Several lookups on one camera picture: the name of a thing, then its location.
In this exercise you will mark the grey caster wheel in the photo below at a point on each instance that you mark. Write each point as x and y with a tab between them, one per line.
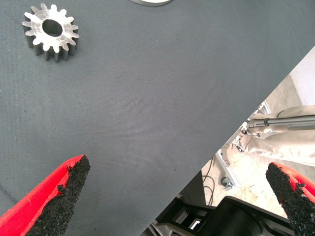
226	183

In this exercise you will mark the person in beige clothes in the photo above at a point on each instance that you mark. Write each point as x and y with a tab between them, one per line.
283	147

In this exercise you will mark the aluminium profile frame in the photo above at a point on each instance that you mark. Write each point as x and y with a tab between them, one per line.
226	164

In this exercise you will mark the dark grey table cloth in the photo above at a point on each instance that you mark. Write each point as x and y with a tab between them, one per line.
123	98

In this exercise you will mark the grey metal bar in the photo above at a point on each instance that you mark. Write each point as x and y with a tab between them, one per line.
290	122

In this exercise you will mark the black frame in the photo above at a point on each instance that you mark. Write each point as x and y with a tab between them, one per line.
233	216

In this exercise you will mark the round metal carrier plate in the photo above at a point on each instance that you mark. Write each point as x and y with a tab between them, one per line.
152	3

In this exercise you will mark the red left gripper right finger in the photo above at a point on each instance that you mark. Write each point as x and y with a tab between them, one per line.
295	196

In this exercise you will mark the steel planetary gear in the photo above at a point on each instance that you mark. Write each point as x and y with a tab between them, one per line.
37	32

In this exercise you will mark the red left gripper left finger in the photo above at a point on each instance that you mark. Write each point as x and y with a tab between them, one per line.
44	201

